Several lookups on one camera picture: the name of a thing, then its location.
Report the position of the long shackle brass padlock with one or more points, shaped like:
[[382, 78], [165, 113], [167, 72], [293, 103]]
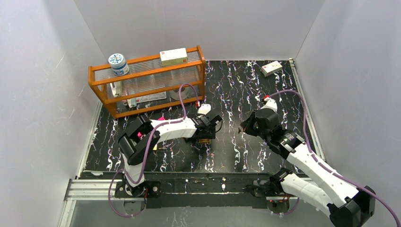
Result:
[[205, 141]]

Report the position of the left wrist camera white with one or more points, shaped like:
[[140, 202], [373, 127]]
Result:
[[202, 109]]

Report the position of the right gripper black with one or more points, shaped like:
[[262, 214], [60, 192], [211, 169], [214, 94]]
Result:
[[249, 126]]

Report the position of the blue white round tin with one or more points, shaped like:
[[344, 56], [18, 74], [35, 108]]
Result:
[[118, 64]]

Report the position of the white blue item bottom shelf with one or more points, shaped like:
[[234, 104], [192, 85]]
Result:
[[133, 102]]

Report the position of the orange wooden shelf rack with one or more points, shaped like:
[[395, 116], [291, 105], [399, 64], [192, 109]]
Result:
[[149, 82]]

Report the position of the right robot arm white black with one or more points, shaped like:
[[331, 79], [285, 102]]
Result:
[[345, 205]]

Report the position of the clear tape roll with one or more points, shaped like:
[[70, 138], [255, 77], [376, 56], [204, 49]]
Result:
[[178, 94]]

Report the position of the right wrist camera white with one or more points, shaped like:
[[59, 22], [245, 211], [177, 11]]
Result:
[[269, 104]]

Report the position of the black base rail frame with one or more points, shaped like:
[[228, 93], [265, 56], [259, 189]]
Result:
[[178, 189]]

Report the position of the silver key bunch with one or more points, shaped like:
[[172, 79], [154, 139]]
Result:
[[241, 129]]

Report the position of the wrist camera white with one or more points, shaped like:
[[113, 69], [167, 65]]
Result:
[[269, 104], [202, 109]]

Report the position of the white olive box on shelf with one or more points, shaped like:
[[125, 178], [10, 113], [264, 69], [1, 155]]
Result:
[[173, 57]]

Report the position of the white small box on table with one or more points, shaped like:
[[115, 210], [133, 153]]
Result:
[[271, 68]]

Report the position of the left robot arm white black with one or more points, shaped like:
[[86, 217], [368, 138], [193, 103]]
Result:
[[143, 134]]

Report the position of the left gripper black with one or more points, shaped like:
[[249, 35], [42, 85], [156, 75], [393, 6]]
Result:
[[212, 122]]

